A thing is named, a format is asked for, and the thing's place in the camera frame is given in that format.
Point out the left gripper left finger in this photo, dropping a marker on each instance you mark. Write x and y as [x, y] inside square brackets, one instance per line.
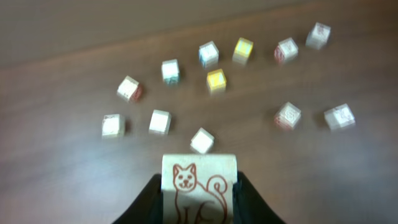
[147, 208]

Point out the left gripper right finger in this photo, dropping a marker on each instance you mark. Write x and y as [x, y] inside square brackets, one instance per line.
[248, 205]

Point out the block with dog drawing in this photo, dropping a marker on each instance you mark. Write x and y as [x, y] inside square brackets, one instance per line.
[198, 188]

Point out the block with shell drawing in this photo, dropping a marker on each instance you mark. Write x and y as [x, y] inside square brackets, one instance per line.
[202, 142]

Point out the block red W side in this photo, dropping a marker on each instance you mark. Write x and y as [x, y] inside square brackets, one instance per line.
[160, 122]

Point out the yellow side block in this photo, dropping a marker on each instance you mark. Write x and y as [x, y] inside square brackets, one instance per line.
[113, 126]

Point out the block with number eight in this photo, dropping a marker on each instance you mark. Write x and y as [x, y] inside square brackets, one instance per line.
[288, 116]

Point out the block with red M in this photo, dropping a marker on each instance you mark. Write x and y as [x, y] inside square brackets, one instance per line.
[130, 90]

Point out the yellow block lower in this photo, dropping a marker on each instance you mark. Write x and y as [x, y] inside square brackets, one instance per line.
[216, 81]

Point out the block with red I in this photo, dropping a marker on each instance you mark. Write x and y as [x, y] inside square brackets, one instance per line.
[340, 117]

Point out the block with green A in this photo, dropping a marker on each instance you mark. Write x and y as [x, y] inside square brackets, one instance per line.
[170, 72]

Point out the yellow top block upper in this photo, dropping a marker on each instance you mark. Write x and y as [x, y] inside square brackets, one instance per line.
[242, 51]

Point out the white block top row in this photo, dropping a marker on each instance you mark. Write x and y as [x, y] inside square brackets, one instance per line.
[208, 54]

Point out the block red side top row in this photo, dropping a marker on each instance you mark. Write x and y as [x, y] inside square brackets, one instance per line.
[285, 51]

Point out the white block far right top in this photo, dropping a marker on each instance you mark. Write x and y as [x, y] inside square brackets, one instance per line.
[318, 36]

